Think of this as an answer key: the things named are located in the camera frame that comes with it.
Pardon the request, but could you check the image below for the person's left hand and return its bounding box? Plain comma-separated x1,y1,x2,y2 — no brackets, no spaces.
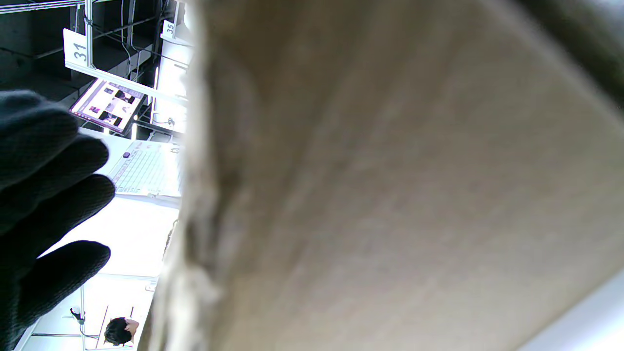
0,89,116,351

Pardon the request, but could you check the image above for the person's right hand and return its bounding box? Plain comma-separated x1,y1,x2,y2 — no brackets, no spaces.
517,0,624,113

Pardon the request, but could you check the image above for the brown cardboard mailer box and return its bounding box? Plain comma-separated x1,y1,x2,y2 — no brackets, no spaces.
139,0,624,351

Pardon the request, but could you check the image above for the white whiteboard on stand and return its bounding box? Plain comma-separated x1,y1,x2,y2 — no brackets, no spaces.
105,140,183,200

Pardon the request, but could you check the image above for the pink wall screen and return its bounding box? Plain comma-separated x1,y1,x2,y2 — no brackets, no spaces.
68,78,147,135

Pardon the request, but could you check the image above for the white frame post with sign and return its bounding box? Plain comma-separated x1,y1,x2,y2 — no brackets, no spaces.
0,0,188,105

